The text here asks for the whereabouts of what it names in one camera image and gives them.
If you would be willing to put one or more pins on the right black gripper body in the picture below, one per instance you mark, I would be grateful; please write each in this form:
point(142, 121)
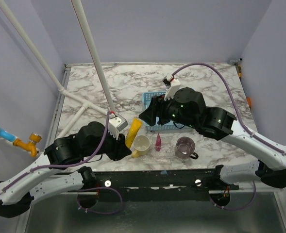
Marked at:
point(168, 110)

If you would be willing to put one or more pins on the purple mug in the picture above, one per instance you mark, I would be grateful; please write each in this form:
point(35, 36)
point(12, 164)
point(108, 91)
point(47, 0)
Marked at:
point(185, 148)

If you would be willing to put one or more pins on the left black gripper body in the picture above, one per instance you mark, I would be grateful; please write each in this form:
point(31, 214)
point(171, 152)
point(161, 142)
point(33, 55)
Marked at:
point(114, 146)

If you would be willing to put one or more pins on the yellow mug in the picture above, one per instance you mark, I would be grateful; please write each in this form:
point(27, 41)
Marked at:
point(141, 146)

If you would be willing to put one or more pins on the toy faucet blue orange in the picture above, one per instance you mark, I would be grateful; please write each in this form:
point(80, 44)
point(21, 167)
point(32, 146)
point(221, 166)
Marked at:
point(15, 141)

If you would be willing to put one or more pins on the orange clamp on wall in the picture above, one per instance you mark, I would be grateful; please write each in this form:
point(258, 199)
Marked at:
point(249, 102)

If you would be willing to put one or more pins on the black mounting rail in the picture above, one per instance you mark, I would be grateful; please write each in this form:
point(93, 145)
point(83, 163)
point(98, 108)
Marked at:
point(164, 185)

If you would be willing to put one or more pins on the yellow toothpaste tube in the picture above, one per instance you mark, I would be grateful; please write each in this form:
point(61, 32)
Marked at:
point(133, 130)

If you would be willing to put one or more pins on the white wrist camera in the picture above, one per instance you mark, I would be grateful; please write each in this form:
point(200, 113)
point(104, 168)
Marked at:
point(173, 85)
point(116, 125)

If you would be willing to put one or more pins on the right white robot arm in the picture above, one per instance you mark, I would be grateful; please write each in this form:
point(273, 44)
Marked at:
point(188, 108)

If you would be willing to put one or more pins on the white pvc pipe frame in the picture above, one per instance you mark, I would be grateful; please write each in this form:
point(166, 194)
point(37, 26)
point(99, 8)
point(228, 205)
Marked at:
point(27, 94)

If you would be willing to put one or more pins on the yellow tool at corner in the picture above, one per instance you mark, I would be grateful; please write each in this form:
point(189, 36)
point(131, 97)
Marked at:
point(239, 71)

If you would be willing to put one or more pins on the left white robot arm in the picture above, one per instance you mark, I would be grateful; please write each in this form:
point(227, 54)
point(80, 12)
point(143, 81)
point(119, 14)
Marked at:
point(31, 185)

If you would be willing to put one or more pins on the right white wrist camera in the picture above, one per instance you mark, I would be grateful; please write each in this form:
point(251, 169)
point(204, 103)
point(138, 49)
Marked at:
point(173, 85)

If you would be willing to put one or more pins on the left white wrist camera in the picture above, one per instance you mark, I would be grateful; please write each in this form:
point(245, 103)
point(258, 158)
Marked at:
point(116, 125)

